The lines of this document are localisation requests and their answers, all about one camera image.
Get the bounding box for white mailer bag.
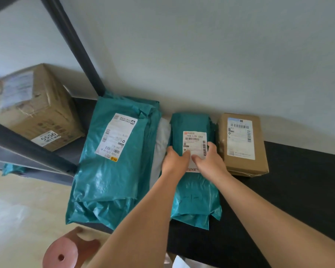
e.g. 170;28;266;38
149;117;172;182

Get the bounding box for person's beige trousers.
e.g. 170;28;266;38
163;252;191;268

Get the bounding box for black low metal table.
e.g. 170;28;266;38
72;141;335;268

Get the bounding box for person's left hand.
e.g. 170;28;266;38
161;146;191;179

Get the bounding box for black metal shelf rack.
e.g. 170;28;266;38
0;0;105;186

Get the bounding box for person's right forearm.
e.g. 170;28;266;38
212;171;335;268

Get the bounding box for person's left forearm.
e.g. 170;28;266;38
88;173;191;268

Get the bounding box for small brown cardboard box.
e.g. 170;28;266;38
216;113;269;178

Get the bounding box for teal package red-tag label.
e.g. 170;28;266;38
167;112;223;231

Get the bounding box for bulky taped cardboard box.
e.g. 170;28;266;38
0;63;86;153

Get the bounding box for person's right hand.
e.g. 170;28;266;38
191;141;230;182

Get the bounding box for plain teal package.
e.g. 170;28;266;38
66;90;163;231

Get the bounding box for red-brown plastic stool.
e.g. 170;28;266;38
42;226;101;268

